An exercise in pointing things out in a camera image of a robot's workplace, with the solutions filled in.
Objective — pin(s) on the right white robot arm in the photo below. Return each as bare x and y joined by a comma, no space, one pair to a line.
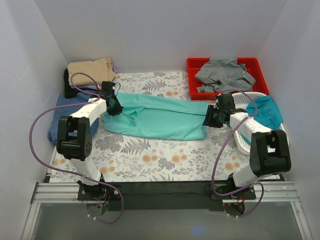
269,149

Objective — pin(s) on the teal blue t shirt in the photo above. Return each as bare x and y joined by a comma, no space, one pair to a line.
268,113

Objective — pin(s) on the folded lavender shirt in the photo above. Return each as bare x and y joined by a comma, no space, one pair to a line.
93,86

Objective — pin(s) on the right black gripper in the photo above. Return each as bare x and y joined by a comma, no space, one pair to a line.
210,116

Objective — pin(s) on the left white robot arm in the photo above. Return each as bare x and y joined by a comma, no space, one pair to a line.
74,139

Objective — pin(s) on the grey polo shirt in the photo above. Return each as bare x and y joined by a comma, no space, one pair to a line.
224,74

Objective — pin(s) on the folded beige shirt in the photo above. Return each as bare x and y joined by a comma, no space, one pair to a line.
100,70

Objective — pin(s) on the floral patterned table mat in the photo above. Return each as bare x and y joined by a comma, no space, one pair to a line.
122,158

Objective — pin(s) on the folded black garment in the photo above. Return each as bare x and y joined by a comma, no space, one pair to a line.
69,92

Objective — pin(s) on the red plastic tray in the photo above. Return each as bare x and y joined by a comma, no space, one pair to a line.
195,63

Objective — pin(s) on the white plastic basket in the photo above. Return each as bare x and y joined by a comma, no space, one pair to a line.
241,142

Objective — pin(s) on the blue checkered shirt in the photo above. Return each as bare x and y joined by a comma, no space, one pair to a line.
80,97

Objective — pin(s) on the aluminium frame rail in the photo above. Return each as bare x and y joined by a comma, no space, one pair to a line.
274,191

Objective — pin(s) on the mint green t shirt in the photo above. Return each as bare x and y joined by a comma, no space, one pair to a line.
155,117

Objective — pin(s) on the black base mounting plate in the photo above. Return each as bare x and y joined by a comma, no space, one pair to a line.
165,195

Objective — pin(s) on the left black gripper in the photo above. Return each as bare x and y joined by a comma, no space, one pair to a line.
115,107

